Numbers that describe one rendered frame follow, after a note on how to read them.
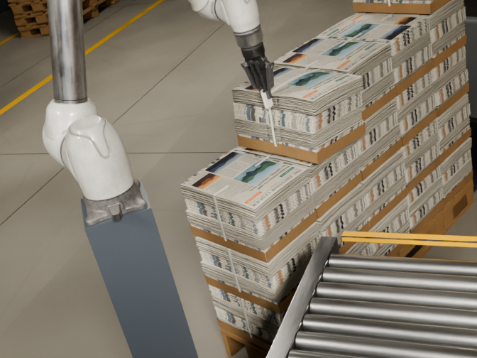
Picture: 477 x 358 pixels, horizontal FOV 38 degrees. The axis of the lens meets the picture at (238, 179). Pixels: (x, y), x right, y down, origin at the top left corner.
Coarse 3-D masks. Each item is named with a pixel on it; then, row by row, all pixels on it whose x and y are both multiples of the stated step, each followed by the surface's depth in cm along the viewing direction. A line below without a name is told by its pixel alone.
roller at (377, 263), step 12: (336, 264) 193; (348, 264) 191; (360, 264) 190; (372, 264) 189; (384, 264) 187; (396, 264) 186; (408, 264) 185; (420, 264) 184; (432, 264) 182; (444, 264) 181; (456, 264) 180; (468, 264) 179
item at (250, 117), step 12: (276, 72) 256; (288, 72) 254; (300, 72) 252; (276, 84) 244; (240, 96) 245; (252, 96) 241; (240, 108) 248; (252, 108) 244; (264, 108) 239; (240, 120) 249; (252, 120) 245; (264, 120) 241; (240, 132) 252; (252, 132) 248; (264, 132) 243
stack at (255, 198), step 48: (432, 96) 292; (384, 144) 271; (432, 144) 301; (192, 192) 242; (240, 192) 231; (288, 192) 232; (384, 192) 278; (432, 192) 307; (240, 240) 236; (240, 288) 252; (288, 288) 243
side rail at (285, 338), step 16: (320, 240) 202; (336, 240) 202; (320, 256) 195; (320, 272) 189; (304, 288) 184; (304, 304) 179; (288, 320) 174; (288, 336) 169; (272, 352) 166; (288, 352) 165
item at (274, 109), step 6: (312, 72) 250; (318, 72) 248; (300, 78) 246; (306, 78) 244; (288, 84) 242; (294, 84) 241; (270, 90) 239; (276, 90) 238; (282, 90) 237; (276, 102) 234; (270, 108) 237; (276, 108) 235; (276, 114) 236; (276, 120) 237; (270, 126) 240; (276, 126) 238; (270, 132) 241; (276, 132) 239; (270, 138) 242; (276, 138) 240
